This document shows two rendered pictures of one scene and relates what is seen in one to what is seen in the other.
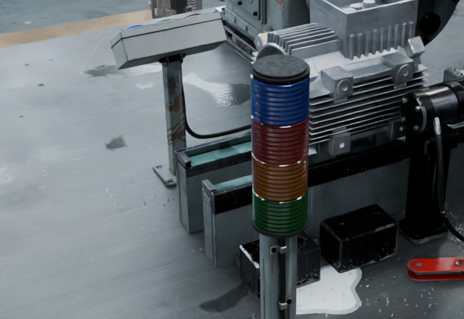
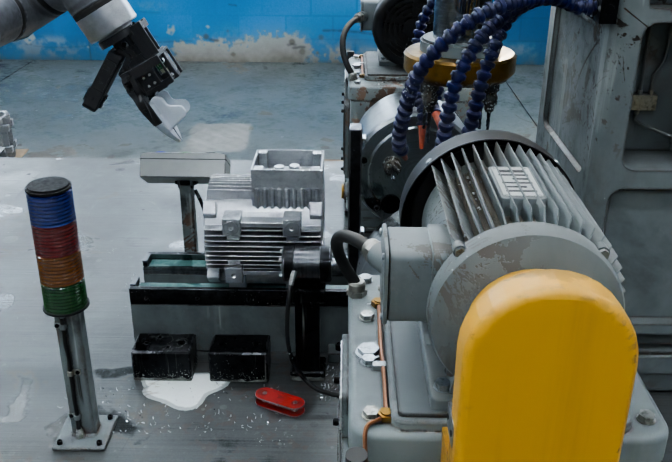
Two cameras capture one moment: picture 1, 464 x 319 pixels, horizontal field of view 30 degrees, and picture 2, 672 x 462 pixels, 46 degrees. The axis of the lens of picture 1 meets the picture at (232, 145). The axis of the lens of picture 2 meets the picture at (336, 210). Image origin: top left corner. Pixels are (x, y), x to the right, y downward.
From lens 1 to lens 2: 82 cm
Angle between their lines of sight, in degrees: 23
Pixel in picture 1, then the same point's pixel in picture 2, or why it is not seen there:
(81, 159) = (144, 248)
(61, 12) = not seen: hidden behind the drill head
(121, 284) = not seen: hidden behind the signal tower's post
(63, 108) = (175, 210)
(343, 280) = (206, 386)
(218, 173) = (172, 277)
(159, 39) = (169, 165)
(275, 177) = (41, 266)
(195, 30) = (200, 163)
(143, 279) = not seen: hidden behind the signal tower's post
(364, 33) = (269, 189)
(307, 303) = (163, 393)
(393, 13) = (297, 178)
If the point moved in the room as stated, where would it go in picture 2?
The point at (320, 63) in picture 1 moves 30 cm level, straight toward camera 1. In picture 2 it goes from (228, 205) to (92, 277)
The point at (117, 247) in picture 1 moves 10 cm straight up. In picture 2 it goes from (94, 314) to (88, 269)
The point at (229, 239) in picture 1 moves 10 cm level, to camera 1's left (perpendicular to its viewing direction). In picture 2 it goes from (145, 328) to (101, 315)
